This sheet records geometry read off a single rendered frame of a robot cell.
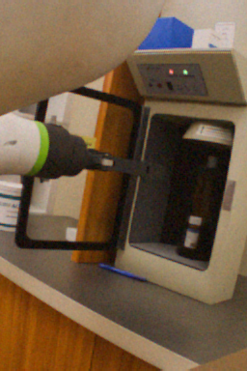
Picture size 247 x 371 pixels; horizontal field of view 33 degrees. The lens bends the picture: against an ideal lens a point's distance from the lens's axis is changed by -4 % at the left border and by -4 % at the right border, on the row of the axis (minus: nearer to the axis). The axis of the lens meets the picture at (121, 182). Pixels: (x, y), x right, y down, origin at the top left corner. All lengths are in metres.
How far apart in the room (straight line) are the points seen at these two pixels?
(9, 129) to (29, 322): 0.56
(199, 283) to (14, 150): 0.57
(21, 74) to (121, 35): 0.04
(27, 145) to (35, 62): 0.49
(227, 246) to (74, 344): 0.41
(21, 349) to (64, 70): 0.97
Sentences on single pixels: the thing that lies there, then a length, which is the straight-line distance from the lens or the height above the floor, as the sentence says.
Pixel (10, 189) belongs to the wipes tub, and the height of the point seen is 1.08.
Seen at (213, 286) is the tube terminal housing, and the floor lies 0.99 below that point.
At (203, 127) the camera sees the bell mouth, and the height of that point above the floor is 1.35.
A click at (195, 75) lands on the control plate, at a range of 0.99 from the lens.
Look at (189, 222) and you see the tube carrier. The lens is 1.09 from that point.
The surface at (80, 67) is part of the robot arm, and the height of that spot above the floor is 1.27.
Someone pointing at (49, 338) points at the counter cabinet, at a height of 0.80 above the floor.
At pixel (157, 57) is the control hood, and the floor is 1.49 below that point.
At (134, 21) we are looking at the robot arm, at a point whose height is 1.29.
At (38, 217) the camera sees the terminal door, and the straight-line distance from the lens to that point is 0.99.
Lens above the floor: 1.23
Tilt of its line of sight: 3 degrees down
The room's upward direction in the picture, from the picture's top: 11 degrees clockwise
